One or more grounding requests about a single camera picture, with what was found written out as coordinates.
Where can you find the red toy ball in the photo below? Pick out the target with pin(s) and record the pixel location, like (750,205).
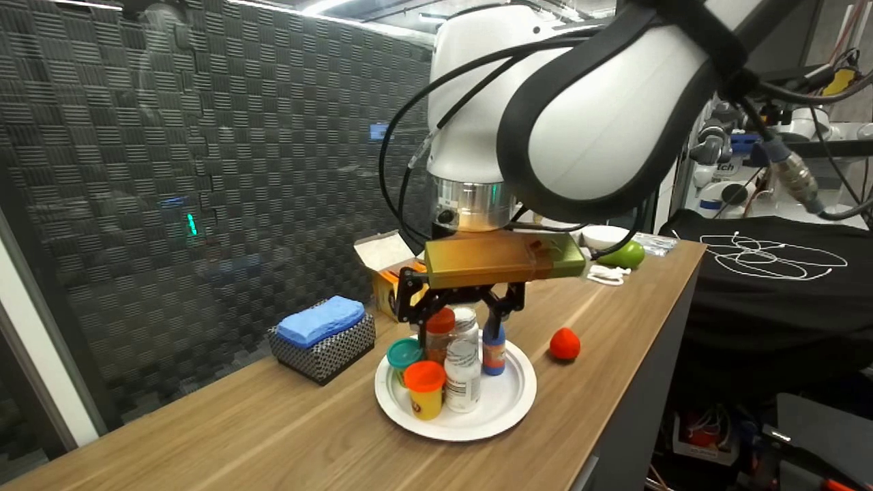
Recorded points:
(564,344)

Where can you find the black cloth cover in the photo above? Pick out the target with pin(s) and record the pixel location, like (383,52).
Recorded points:
(781,308)

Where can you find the grey woven box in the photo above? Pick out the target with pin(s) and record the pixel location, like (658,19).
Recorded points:
(323,359)

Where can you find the large blue label pill bottle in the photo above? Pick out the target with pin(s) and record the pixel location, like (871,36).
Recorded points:
(462,378)

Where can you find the orange lid dough tub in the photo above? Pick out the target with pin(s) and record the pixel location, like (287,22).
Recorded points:
(424,386)

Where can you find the blue folded cloth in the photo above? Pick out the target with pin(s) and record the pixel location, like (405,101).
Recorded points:
(317,319)

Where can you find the open yellow cardboard box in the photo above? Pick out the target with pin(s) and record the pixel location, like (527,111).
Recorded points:
(383,261)

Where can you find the white pill bottle dark label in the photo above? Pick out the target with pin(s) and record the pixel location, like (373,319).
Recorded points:
(465,316)

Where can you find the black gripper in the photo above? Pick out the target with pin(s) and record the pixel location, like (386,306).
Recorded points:
(467,299)

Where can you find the teal lid dough tub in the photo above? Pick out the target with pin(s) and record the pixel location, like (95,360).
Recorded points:
(402,352)

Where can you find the blue toy bottle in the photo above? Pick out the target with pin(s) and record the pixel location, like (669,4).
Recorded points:
(493,355)

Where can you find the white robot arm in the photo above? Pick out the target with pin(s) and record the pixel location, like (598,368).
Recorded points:
(561,111)

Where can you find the white paper plate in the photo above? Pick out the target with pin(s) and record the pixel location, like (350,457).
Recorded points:
(504,409)

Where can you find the green toy fruit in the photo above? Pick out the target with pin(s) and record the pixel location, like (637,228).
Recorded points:
(626,254)

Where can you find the white bowl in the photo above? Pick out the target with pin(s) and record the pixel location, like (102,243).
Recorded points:
(602,235)

